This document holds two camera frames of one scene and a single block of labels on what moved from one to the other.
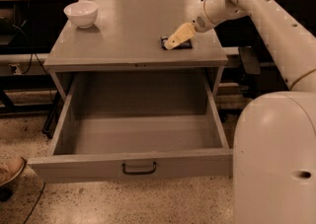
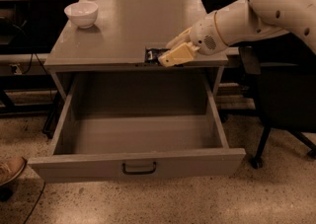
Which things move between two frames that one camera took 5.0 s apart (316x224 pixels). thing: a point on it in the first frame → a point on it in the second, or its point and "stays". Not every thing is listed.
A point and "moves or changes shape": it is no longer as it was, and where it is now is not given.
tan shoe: x=11 y=168 stays
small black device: x=188 y=44 moves or changes shape
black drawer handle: x=138 y=173 stays
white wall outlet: x=17 y=71 stays
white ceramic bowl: x=82 y=13 stays
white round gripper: x=200 y=22 → x=204 y=35
